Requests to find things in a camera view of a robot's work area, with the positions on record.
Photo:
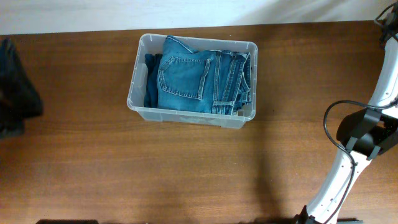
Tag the dark blue jeans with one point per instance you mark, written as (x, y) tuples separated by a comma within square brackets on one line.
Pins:
[(203, 81)]

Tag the clear plastic storage bin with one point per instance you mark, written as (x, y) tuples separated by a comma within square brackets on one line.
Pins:
[(153, 44)]

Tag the dark blue shirt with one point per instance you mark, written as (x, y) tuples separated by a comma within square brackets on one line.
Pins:
[(152, 62)]

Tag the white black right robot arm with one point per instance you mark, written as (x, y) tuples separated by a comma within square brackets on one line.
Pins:
[(363, 135)]

